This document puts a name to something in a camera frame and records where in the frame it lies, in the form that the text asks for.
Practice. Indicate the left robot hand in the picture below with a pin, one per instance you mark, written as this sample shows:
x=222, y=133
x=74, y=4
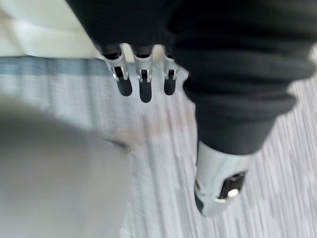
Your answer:
x=223, y=62

